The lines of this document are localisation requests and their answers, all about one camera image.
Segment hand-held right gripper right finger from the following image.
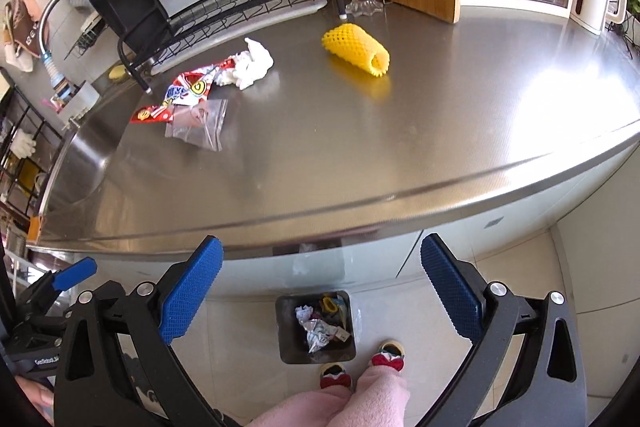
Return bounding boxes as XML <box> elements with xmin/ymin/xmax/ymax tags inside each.
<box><xmin>420</xmin><ymin>233</ymin><xmax>588</xmax><ymax>427</ymax></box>

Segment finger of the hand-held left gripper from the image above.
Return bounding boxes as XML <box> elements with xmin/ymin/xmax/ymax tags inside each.
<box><xmin>20</xmin><ymin>257</ymin><xmax>98</xmax><ymax>309</ymax></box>
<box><xmin>10</xmin><ymin>299</ymin><xmax>75</xmax><ymax>339</ymax></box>

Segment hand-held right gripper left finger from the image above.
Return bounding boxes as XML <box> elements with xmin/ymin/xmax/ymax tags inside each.
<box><xmin>54</xmin><ymin>236</ymin><xmax>224</xmax><ymax>427</ymax></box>

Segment black trash bin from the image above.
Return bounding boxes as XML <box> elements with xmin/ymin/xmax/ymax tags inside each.
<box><xmin>275</xmin><ymin>290</ymin><xmax>357</xmax><ymax>366</ymax></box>

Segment clear pink zip bag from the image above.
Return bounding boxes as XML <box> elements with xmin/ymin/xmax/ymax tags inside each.
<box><xmin>165</xmin><ymin>99</ymin><xmax>229</xmax><ymax>152</ymax></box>

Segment red candy bar wrapper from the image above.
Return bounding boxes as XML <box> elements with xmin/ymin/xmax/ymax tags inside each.
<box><xmin>130</xmin><ymin>104</ymin><xmax>177</xmax><ymax>126</ymax></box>

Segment red yellow snack wrapper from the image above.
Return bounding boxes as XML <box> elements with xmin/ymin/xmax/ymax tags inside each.
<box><xmin>164</xmin><ymin>59</ymin><xmax>239</xmax><ymax>106</ymax></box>

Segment white tissue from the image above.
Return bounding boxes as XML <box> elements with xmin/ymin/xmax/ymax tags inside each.
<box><xmin>214</xmin><ymin>38</ymin><xmax>275</xmax><ymax>90</ymax></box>

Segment person's left hand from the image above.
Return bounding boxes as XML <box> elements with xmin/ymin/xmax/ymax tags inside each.
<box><xmin>15</xmin><ymin>374</ymin><xmax>56</xmax><ymax>425</ymax></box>

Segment red white slipper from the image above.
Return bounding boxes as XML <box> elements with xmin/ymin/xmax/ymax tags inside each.
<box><xmin>320</xmin><ymin>362</ymin><xmax>354</xmax><ymax>391</ymax></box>
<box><xmin>371</xmin><ymin>340</ymin><xmax>405</xmax><ymax>373</ymax></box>

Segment stainless steel sink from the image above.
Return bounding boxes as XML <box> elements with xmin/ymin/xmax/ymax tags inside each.
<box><xmin>37</xmin><ymin>127</ymin><xmax>114</xmax><ymax>219</ymax></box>

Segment black metal shelf rack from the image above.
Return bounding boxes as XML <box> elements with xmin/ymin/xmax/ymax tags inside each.
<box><xmin>0</xmin><ymin>82</ymin><xmax>67</xmax><ymax>220</ymax></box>

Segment white rubber gloves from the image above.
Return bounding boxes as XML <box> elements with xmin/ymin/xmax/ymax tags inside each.
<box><xmin>10</xmin><ymin>129</ymin><xmax>39</xmax><ymax>158</ymax></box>

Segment person's pink trouser legs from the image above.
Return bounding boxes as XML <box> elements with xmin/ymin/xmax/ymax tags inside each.
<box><xmin>247</xmin><ymin>364</ymin><xmax>412</xmax><ymax>427</ymax></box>

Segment white toothbrush holder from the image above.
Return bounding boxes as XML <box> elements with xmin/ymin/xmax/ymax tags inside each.
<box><xmin>42</xmin><ymin>79</ymin><xmax>102</xmax><ymax>114</ymax></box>

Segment blue white faucet filter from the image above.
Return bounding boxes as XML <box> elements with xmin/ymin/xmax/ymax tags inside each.
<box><xmin>42</xmin><ymin>48</ymin><xmax>69</xmax><ymax>88</ymax></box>

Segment white green hand towel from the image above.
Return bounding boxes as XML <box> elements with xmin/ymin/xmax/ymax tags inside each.
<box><xmin>2</xmin><ymin>38</ymin><xmax>37</xmax><ymax>71</ymax></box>

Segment brown pink hand towel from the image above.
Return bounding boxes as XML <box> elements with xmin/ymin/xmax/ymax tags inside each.
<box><xmin>5</xmin><ymin>0</ymin><xmax>47</xmax><ymax>58</ymax></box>

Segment curved steel faucet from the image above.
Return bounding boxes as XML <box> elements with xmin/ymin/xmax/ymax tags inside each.
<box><xmin>38</xmin><ymin>0</ymin><xmax>85</xmax><ymax>58</ymax></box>

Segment black wire sponge basket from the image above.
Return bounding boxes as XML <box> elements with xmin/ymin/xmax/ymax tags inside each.
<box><xmin>65</xmin><ymin>14</ymin><xmax>109</xmax><ymax>58</ymax></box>

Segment black power cable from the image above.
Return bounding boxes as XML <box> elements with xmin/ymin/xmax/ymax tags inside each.
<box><xmin>604</xmin><ymin>21</ymin><xmax>640</xmax><ymax>58</ymax></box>

